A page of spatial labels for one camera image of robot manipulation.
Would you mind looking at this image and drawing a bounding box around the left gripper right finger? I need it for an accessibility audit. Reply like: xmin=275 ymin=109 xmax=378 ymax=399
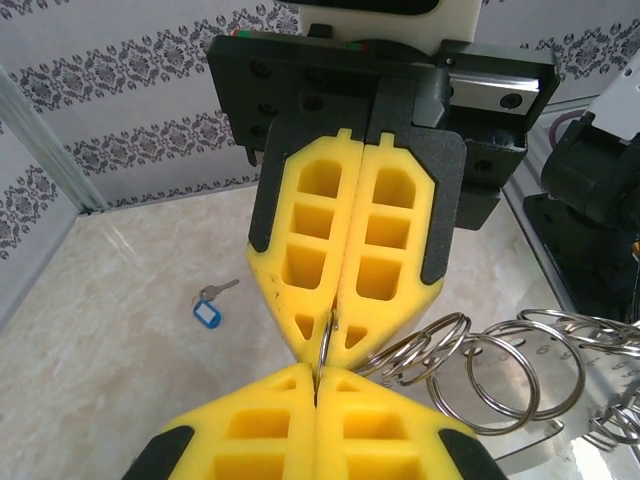
xmin=314 ymin=366 xmax=509 ymax=480

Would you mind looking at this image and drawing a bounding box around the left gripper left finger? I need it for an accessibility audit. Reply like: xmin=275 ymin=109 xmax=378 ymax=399
xmin=124 ymin=362 xmax=319 ymax=480

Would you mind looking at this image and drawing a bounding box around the silver split ring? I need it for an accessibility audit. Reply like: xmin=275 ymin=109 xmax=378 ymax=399
xmin=428 ymin=332 xmax=542 ymax=435
xmin=315 ymin=306 xmax=345 ymax=382
xmin=478 ymin=318 xmax=587 ymax=422
xmin=358 ymin=311 xmax=472 ymax=390

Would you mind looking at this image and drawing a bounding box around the key ring with coloured keys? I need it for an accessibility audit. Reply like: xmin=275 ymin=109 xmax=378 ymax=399
xmin=462 ymin=324 xmax=640 ymax=477

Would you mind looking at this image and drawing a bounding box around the loose key with blue tag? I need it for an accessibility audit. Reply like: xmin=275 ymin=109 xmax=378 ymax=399
xmin=191 ymin=277 xmax=242 ymax=332

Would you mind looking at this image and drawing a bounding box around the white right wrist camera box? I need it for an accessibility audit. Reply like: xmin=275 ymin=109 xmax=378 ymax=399
xmin=276 ymin=0 xmax=485 ymax=57

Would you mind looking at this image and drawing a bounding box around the aluminium frame post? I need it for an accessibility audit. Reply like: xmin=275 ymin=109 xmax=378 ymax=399
xmin=0 ymin=63 xmax=110 ymax=217

